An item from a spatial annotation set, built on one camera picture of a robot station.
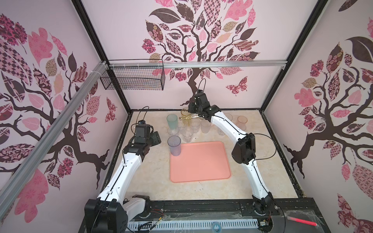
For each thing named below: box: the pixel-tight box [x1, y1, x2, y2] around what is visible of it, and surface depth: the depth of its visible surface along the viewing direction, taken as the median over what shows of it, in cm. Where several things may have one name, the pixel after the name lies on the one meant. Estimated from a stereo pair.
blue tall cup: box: [167, 135, 182, 157], surface depth 90 cm
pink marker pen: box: [287, 215, 318, 227], surface depth 72 cm
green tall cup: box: [166, 113, 178, 131], surface depth 106 cm
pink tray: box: [169, 140, 232, 183], surface depth 92 cm
